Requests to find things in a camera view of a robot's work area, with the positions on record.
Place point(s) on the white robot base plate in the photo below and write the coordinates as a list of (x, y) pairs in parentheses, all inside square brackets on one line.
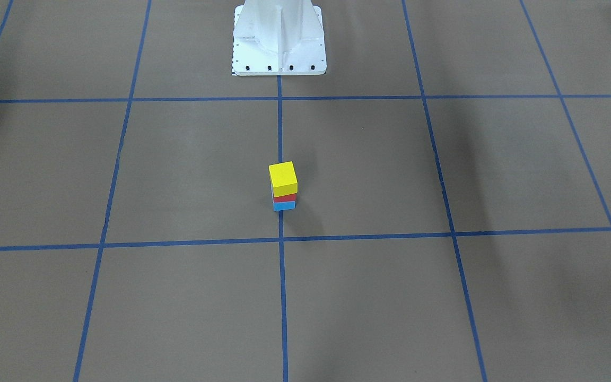
[(278, 38)]

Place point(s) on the red cube block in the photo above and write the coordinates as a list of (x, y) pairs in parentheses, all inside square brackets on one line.
[(287, 198)]

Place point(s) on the blue cube block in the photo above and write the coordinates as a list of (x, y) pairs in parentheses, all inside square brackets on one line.
[(283, 206)]

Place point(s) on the yellow cube block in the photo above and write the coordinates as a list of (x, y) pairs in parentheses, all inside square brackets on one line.
[(283, 179)]

